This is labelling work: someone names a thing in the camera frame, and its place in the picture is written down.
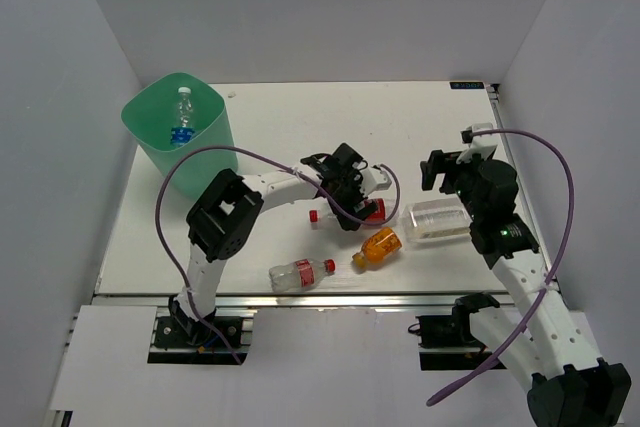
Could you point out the clear bottle blue label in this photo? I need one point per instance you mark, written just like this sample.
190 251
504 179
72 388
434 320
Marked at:
184 117

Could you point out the large clear bottle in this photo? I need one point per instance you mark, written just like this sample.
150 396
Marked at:
435 220

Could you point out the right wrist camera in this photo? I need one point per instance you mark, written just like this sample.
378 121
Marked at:
479 141

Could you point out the large red label bottle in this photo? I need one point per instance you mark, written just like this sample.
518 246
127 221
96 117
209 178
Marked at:
325 218

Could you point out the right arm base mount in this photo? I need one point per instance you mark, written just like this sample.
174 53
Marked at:
441 348

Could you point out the small red label bottle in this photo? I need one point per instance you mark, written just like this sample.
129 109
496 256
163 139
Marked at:
300 275

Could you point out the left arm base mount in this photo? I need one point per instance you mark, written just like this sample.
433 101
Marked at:
171 345

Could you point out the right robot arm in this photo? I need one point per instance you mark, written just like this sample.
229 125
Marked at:
566 380

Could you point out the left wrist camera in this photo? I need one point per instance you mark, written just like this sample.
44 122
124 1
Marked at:
374 179

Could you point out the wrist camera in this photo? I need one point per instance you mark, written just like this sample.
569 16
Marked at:
374 179
479 141

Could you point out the orange juice bottle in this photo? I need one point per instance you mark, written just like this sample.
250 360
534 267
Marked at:
377 249

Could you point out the green plastic bin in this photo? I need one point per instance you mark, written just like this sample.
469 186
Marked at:
152 119

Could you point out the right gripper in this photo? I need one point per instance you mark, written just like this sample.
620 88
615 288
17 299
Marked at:
437 163

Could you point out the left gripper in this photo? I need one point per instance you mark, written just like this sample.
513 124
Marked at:
355 181

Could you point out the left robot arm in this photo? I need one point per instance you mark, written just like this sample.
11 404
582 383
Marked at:
222 218

